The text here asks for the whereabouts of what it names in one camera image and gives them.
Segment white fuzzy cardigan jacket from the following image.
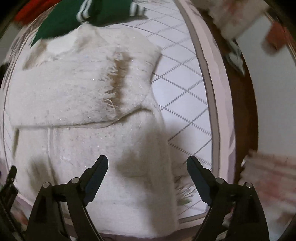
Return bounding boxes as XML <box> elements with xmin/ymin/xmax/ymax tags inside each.
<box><xmin>4</xmin><ymin>24</ymin><xmax>177</xmax><ymax>238</ymax></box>

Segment red clothes on windowsill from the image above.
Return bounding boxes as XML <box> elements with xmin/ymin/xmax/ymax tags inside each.
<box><xmin>262</xmin><ymin>21</ymin><xmax>295</xmax><ymax>57</ymax></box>

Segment white diamond pattern mat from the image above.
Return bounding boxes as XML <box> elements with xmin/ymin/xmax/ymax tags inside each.
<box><xmin>1</xmin><ymin>1</ymin><xmax>234</xmax><ymax>233</ymax></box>

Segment pair of grey slippers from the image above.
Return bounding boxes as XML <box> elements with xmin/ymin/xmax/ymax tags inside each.
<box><xmin>226</xmin><ymin>40</ymin><xmax>245</xmax><ymax>76</ymax></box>

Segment pink floral curtain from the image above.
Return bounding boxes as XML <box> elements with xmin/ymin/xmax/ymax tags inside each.
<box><xmin>193</xmin><ymin>0</ymin><xmax>269</xmax><ymax>40</ymax></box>

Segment dark green striped sweater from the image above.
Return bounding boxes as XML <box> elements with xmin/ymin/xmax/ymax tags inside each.
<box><xmin>32</xmin><ymin>0</ymin><xmax>146</xmax><ymax>45</ymax></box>

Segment red quilted duvet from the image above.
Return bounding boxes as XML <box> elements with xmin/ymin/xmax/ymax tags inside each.
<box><xmin>14</xmin><ymin>0</ymin><xmax>61</xmax><ymax>25</ymax></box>

